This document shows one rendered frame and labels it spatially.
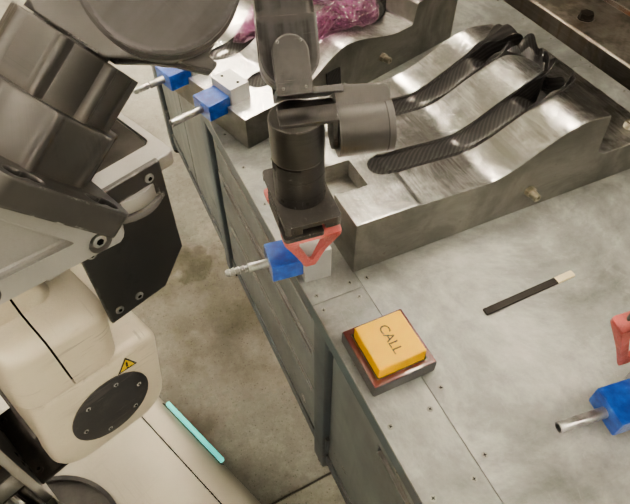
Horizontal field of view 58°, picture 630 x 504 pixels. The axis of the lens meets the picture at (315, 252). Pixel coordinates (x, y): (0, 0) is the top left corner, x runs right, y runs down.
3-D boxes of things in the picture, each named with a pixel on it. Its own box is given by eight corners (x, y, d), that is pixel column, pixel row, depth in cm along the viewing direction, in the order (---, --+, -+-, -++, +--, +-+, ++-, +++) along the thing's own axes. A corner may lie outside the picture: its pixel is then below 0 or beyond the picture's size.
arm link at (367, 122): (266, 51, 61) (269, 35, 53) (371, 39, 62) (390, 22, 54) (281, 163, 63) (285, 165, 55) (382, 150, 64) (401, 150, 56)
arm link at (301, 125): (263, 93, 57) (269, 128, 54) (330, 86, 58) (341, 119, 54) (269, 147, 63) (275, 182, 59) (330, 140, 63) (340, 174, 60)
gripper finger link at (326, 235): (323, 230, 74) (322, 176, 67) (342, 271, 70) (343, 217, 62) (273, 243, 73) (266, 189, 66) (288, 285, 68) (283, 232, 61)
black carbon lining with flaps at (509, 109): (375, 191, 74) (382, 133, 67) (322, 122, 83) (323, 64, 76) (584, 121, 83) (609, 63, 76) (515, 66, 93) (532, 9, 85)
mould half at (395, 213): (352, 272, 74) (358, 199, 64) (276, 154, 89) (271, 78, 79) (641, 164, 88) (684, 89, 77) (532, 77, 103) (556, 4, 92)
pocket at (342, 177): (334, 216, 73) (335, 195, 71) (317, 190, 76) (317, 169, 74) (365, 205, 75) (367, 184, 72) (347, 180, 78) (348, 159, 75)
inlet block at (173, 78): (145, 113, 91) (137, 84, 87) (129, 99, 94) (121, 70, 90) (212, 81, 97) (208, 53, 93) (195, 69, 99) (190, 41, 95)
